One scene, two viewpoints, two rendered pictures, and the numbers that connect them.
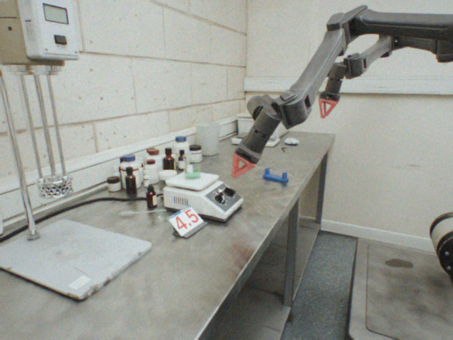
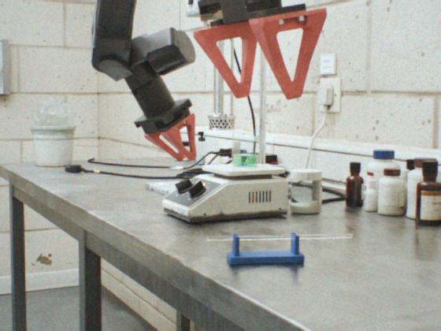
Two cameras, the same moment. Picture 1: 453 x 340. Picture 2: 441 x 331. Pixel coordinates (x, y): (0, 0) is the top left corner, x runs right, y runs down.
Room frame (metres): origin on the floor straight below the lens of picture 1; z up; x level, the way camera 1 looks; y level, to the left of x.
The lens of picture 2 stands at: (1.64, -0.95, 0.97)
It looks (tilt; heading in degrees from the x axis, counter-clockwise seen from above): 6 degrees down; 129
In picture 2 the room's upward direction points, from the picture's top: straight up
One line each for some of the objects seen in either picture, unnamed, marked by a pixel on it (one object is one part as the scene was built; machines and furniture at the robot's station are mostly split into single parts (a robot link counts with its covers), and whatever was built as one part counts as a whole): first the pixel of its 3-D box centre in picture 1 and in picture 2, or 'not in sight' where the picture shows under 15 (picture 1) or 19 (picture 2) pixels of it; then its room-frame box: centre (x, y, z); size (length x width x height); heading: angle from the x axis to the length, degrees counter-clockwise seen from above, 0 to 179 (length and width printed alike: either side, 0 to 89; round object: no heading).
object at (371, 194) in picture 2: (146, 178); (371, 195); (1.01, 0.29, 0.78); 0.02 x 0.02 x 0.06
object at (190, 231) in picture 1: (187, 220); not in sight; (0.70, 0.10, 0.77); 0.09 x 0.06 x 0.04; 149
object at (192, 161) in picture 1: (192, 165); (246, 147); (0.85, 0.10, 0.87); 0.06 x 0.05 x 0.08; 17
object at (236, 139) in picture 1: (255, 139); not in sight; (1.78, -0.17, 0.77); 0.26 x 0.19 x 0.05; 68
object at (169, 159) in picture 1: (168, 161); (429, 191); (1.15, 0.23, 0.80); 0.04 x 0.04 x 0.11
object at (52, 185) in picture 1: (46, 133); (222, 76); (0.59, 0.36, 1.02); 0.07 x 0.07 x 0.25
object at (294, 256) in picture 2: (275, 174); (265, 247); (1.10, -0.18, 0.77); 0.10 x 0.03 x 0.04; 46
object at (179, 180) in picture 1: (192, 179); (242, 169); (0.84, 0.10, 0.83); 0.12 x 0.12 x 0.01; 65
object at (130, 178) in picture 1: (130, 180); (354, 184); (0.95, 0.33, 0.79); 0.04 x 0.04 x 0.09
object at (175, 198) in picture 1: (200, 195); (230, 193); (0.83, 0.08, 0.79); 0.22 x 0.13 x 0.08; 65
